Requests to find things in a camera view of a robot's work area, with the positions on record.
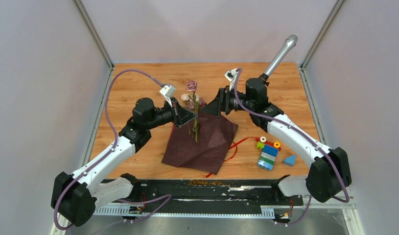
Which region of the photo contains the red ribbon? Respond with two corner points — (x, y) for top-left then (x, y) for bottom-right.
(204, 136), (259, 179)

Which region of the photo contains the colourful toy block stack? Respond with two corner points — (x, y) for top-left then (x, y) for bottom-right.
(255, 136), (282, 171)

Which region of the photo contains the blue triangular toy block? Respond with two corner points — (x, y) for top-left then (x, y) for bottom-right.
(282, 155), (296, 166)

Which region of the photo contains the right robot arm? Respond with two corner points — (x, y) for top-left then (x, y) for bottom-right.
(202, 74), (352, 205)

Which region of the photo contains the black tripod stand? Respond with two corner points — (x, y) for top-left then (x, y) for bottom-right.
(259, 73), (269, 87)

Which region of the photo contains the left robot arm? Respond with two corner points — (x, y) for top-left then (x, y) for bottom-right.
(51, 97), (198, 230)

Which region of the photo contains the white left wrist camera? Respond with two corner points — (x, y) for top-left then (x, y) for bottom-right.
(159, 84), (176, 107)

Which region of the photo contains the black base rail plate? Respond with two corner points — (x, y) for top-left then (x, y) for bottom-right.
(125, 179), (304, 215)

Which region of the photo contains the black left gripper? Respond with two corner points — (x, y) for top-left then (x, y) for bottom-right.
(146, 97), (198, 131)

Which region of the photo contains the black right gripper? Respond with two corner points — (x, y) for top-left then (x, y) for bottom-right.
(201, 85), (255, 117)

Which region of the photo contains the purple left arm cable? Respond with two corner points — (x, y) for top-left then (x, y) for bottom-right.
(53, 69), (164, 231)

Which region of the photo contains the cream rose with stem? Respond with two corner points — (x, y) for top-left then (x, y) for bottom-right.
(181, 93), (192, 135)

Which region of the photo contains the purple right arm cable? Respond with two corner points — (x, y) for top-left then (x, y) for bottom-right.
(233, 68), (351, 204)

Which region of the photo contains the maroon flower bouquet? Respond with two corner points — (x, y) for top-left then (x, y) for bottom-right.
(162, 112), (238, 174)

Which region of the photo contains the mauve rose with stem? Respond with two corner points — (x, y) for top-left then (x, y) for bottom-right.
(185, 80), (199, 143)

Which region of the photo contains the silver microphone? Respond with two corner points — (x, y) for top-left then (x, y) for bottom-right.
(264, 34), (298, 77)

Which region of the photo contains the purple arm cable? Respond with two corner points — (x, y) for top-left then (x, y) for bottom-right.
(233, 68), (351, 204)
(53, 69), (164, 231)

